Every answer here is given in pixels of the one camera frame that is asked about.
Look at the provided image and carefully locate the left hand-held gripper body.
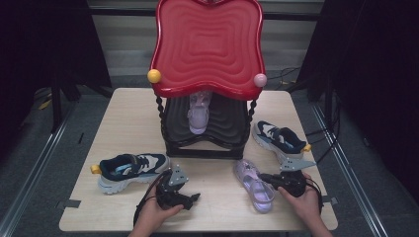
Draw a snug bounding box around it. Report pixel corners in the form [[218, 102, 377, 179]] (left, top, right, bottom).
[[155, 164, 191, 211]]

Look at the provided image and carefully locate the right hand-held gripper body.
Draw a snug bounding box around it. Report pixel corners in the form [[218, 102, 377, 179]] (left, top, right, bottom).
[[276, 157, 317, 198]]

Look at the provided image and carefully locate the purple sandal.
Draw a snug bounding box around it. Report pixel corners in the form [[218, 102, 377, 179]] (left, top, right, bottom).
[[187, 91, 212, 136], [232, 158, 276, 214]]

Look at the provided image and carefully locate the navy and white sneaker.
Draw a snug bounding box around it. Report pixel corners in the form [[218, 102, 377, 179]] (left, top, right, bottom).
[[251, 119, 312, 166], [90, 152, 172, 196]]

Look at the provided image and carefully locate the red and black shoe rack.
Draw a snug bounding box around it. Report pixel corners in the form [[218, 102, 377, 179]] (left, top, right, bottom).
[[146, 0, 269, 161]]

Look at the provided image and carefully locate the person's left hand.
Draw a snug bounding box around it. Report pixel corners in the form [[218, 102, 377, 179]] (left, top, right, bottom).
[[139, 186, 185, 231]]

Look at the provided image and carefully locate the person's right hand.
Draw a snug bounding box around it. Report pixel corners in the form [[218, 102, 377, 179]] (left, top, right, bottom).
[[278, 173, 325, 228]]

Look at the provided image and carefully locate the black metal stand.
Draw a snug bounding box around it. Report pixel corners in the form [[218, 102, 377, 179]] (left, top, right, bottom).
[[324, 77, 334, 132], [50, 75, 63, 134]]

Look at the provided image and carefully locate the black curtain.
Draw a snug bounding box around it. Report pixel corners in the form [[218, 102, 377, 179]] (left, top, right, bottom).
[[295, 0, 419, 205], [0, 0, 113, 162]]

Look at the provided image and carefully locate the yellow floor tape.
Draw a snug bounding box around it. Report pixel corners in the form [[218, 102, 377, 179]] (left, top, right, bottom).
[[38, 98, 53, 112]]

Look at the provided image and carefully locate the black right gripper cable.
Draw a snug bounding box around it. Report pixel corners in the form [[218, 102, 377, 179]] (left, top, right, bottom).
[[305, 179, 325, 215]]

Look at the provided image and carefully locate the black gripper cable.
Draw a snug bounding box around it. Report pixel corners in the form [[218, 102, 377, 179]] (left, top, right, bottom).
[[305, 179, 325, 215], [132, 170, 167, 228]]

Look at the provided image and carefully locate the black floor cable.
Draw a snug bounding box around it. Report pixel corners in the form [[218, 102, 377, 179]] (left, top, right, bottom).
[[304, 95, 344, 166], [266, 66, 301, 83]]

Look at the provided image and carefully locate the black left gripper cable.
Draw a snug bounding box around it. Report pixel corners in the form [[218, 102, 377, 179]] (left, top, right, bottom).
[[132, 170, 167, 228]]

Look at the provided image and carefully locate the metal floor rail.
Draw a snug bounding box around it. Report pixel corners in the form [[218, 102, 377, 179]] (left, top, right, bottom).
[[0, 98, 80, 237], [310, 103, 389, 237]]

